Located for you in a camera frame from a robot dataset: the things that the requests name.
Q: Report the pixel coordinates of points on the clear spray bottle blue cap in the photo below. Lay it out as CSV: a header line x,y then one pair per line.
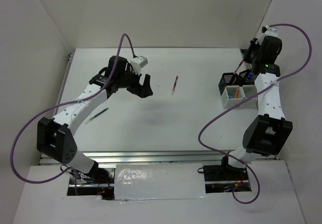
x,y
249,77

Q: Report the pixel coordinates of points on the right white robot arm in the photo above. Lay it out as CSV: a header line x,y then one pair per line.
x,y
269,131

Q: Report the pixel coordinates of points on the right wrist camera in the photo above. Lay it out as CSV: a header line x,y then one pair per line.
x,y
269,31

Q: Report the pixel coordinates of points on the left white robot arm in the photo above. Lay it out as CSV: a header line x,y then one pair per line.
x,y
55,136

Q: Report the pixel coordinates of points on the red gel pen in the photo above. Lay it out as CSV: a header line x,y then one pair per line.
x,y
238,66
174,86

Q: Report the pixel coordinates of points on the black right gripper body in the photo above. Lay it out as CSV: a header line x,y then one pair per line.
x,y
253,53

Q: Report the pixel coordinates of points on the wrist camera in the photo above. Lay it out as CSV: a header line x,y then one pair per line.
x,y
138,63
269,31

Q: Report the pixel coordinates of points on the white mesh organizer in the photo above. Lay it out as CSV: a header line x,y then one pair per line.
x,y
245,92

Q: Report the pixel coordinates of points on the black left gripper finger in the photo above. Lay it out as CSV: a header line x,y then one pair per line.
x,y
143,93
146,83

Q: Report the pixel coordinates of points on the orange lead case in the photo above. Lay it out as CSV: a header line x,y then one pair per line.
x,y
237,94

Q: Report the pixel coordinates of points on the white foil cover board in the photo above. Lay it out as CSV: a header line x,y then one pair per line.
x,y
159,181

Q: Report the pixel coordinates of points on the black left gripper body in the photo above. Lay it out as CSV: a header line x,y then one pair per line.
x,y
130,78

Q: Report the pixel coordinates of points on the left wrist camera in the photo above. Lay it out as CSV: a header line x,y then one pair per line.
x,y
138,63

